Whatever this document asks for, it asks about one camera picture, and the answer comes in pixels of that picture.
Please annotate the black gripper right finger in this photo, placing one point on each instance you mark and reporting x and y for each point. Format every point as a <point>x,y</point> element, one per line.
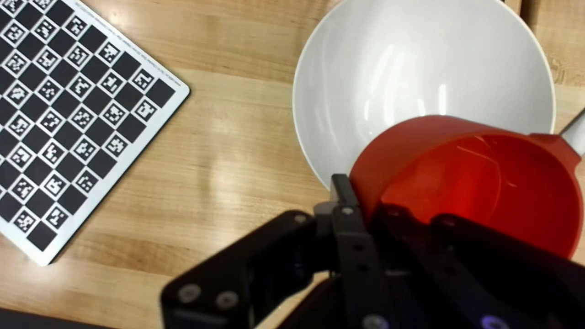
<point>487,281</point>

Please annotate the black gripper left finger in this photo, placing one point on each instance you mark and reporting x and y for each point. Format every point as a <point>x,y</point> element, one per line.
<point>274,275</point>

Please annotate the small orange pot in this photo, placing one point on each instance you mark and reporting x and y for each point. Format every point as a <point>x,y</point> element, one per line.
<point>487,184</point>

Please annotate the white bowl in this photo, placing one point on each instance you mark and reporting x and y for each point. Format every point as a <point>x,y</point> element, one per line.
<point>413,67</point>

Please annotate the checkerboard calibration board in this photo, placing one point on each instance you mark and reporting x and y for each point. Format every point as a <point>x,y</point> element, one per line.
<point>73,116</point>

